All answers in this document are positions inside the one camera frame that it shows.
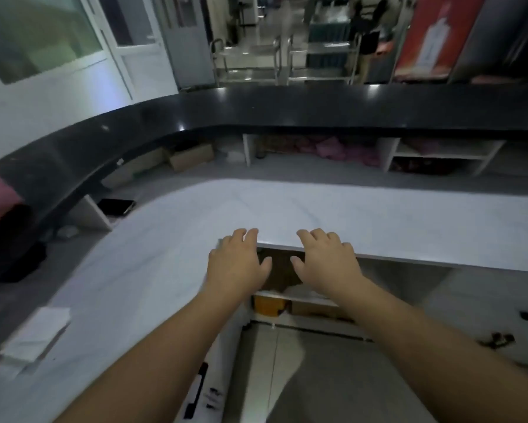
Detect person's left hand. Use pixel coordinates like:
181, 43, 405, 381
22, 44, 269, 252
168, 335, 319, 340
204, 227, 273, 304

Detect person's right hand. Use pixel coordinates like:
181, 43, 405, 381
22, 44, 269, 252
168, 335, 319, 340
290, 227, 365, 300

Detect person's left forearm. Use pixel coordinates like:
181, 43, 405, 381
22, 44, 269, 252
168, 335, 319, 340
54, 290, 252, 423

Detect person's right forearm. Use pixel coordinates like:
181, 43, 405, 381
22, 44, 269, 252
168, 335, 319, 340
338, 277, 528, 423

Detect black glossy counter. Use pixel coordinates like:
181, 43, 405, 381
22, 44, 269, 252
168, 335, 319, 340
0, 81, 528, 283

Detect white inner shelf board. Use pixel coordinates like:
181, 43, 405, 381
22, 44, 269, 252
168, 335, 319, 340
253, 284, 340, 307

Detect yellow container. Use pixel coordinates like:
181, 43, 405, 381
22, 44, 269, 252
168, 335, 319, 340
253, 294, 289, 315

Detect pile of pink fabric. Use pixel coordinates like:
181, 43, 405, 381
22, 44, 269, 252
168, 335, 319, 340
263, 135, 381, 168

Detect brown cardboard box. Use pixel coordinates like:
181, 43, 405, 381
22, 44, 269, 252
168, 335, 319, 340
166, 143, 216, 173

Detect black phone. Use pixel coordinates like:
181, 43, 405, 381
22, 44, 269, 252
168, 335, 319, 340
97, 197, 137, 216

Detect white drawer cabinet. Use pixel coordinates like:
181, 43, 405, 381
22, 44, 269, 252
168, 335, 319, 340
422, 266, 528, 371

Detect large beige cardboard box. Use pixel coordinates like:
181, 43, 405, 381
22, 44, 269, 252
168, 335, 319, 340
100, 147, 167, 190

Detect stainless steel cart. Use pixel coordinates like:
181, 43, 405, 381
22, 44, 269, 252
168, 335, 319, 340
286, 32, 363, 84
209, 35, 282, 86

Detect stack of white napkins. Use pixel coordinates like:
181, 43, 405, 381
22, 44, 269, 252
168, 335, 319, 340
0, 305, 72, 364

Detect white double door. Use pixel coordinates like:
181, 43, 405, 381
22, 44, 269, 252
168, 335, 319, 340
83, 0, 216, 100

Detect blue skirted table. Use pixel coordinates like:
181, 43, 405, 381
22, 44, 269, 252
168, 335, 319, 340
307, 12, 353, 69

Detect red banner stand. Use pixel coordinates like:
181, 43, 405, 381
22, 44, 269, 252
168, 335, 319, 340
391, 0, 487, 82

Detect white framed glass partition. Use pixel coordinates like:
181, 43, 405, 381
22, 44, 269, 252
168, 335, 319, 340
0, 0, 110, 98

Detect black cabinet door handle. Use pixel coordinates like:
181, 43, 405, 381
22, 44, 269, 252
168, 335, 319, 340
183, 361, 209, 420

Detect white shelf frame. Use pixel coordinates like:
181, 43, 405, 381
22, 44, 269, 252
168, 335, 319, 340
242, 132, 507, 177

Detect white triangular support bracket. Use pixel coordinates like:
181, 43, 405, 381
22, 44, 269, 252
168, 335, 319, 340
69, 194, 115, 232

